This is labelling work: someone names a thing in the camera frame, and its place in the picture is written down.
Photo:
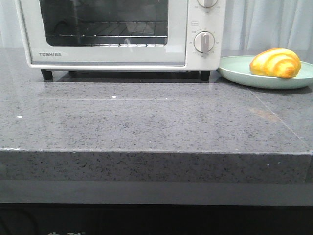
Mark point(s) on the glass oven door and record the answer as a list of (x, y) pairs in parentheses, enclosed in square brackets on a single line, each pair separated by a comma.
[(40, 17)]

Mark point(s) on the yellow croissant bread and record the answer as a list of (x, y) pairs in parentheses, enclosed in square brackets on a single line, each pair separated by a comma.
[(276, 62)]

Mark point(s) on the white Toshiba toaster oven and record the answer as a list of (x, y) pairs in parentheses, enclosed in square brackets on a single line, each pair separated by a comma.
[(199, 19)]

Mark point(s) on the lower white timer knob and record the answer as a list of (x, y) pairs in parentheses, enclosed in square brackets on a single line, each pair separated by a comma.
[(204, 42)]

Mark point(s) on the light green plate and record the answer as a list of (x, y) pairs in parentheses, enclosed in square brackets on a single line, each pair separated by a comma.
[(236, 69)]

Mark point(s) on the upper white temperature knob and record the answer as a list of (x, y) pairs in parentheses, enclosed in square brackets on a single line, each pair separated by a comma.
[(207, 3)]

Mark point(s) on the dark cabinet under counter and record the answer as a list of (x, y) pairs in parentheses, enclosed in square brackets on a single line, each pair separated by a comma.
[(153, 208)]

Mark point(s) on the metal wire oven rack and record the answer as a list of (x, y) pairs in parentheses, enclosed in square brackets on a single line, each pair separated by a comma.
[(142, 33)]

